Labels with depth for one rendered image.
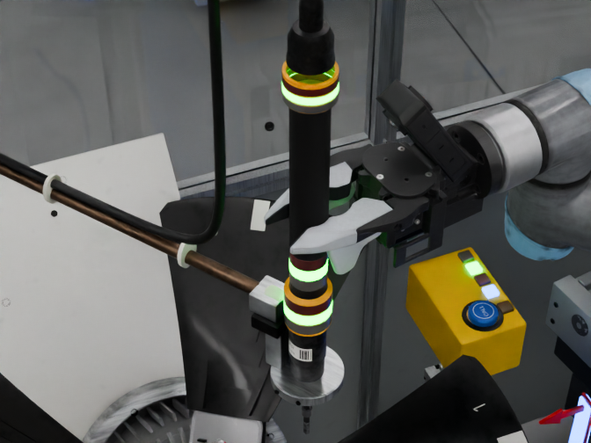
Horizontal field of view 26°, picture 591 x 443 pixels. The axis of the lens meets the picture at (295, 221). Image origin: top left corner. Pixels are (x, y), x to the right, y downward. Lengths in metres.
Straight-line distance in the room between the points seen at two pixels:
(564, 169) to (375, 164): 0.20
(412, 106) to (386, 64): 0.93
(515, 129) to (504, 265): 1.32
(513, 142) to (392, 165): 0.11
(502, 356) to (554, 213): 0.54
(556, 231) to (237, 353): 0.35
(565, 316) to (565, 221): 0.67
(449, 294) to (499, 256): 0.69
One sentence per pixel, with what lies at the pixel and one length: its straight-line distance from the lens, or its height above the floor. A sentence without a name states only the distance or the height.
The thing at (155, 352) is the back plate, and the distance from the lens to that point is 1.55.
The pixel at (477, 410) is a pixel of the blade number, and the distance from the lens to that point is 1.47.
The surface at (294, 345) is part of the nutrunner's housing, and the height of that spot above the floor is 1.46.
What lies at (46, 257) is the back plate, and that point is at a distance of 1.52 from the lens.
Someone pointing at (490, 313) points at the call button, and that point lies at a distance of 1.72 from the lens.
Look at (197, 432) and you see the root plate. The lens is 1.38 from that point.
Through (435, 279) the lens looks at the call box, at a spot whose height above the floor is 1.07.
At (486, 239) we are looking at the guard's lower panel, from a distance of 2.39.
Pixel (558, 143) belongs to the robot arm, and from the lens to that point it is 1.18.
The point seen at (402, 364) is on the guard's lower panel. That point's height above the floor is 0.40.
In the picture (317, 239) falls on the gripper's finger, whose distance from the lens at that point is 1.05.
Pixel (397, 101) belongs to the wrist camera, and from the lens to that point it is 1.07.
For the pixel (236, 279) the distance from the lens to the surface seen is 1.18.
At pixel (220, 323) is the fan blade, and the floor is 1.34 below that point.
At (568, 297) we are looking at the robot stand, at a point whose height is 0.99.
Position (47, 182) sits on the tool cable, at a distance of 1.28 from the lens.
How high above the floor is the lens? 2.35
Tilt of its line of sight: 44 degrees down
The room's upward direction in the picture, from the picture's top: straight up
